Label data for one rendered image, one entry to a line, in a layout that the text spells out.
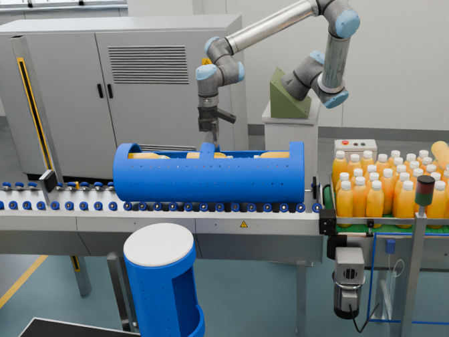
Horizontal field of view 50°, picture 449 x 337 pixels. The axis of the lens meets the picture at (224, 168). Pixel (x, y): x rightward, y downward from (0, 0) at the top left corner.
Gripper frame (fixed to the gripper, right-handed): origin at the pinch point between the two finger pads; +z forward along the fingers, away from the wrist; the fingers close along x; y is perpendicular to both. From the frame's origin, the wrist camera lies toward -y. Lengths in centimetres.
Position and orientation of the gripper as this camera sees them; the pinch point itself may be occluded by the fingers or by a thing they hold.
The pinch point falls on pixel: (217, 145)
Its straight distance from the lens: 222.5
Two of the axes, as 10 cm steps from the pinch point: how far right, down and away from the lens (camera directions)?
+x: -1.3, 4.7, -8.7
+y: -9.9, 0.1, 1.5
